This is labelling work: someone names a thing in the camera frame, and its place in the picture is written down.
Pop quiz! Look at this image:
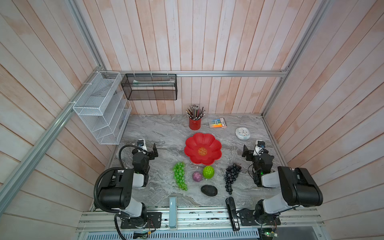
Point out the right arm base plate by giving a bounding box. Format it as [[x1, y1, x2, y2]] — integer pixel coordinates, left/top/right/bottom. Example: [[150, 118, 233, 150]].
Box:
[[237, 209, 281, 226]]

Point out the red flower fruit bowl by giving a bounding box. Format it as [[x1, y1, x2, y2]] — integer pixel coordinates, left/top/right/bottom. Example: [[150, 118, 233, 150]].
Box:
[[184, 133, 222, 166]]

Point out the dark avocado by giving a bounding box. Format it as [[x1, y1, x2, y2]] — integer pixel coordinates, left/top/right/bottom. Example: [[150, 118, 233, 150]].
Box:
[[201, 185, 218, 197]]

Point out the grey blue bar tool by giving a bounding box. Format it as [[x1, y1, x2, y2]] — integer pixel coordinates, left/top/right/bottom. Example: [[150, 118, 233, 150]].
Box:
[[169, 196, 178, 229]]

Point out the white mesh file organizer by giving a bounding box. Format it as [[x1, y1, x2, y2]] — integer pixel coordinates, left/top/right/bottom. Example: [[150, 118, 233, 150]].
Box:
[[73, 71, 132, 145]]

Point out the black mesh wall basket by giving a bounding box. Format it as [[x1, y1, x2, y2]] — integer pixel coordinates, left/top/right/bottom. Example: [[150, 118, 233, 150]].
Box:
[[121, 73, 178, 101]]

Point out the pencils bundle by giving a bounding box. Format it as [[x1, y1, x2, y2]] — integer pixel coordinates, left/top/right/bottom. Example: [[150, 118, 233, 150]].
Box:
[[186, 105, 206, 121]]

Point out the red pencil cup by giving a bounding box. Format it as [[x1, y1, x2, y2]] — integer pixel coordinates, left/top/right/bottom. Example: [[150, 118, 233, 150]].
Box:
[[189, 119, 201, 131]]

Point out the black stapler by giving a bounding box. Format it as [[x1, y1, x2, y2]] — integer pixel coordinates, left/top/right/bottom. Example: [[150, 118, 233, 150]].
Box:
[[226, 197, 240, 232]]

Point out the aluminium front rail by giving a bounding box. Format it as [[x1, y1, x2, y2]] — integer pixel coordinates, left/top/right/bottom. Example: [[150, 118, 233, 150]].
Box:
[[75, 207, 325, 233]]

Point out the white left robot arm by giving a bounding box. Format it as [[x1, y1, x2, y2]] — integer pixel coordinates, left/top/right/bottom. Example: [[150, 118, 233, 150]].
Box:
[[94, 139, 159, 222]]

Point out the white teal alarm clock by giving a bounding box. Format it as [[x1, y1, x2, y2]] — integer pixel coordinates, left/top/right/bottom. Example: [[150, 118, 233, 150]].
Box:
[[235, 127, 251, 140]]

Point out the green grape bunch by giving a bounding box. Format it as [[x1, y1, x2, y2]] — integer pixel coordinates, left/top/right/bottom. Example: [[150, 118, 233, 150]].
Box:
[[173, 162, 188, 191]]

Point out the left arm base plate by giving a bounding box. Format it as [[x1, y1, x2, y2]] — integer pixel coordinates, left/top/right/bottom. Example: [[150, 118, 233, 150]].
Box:
[[121, 212, 162, 230]]

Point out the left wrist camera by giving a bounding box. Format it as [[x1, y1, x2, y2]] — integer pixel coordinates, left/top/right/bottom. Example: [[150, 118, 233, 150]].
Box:
[[137, 139, 148, 151]]

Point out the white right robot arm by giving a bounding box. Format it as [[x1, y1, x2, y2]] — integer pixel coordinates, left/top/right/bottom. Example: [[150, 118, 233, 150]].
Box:
[[242, 141, 324, 225]]

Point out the green textured round fruit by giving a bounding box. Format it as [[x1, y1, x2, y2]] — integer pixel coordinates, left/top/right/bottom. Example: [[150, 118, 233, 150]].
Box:
[[203, 166, 215, 179]]

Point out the colourful sticky notes pack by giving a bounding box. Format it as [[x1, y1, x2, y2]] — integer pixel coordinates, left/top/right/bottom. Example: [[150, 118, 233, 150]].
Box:
[[210, 118, 228, 128]]

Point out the purple round fruit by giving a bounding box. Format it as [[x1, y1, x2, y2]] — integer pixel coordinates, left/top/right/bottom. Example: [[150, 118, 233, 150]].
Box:
[[193, 172, 203, 182]]

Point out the dark purple grape bunch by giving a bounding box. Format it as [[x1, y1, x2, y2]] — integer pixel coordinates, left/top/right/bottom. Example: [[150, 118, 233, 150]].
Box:
[[224, 163, 242, 195]]

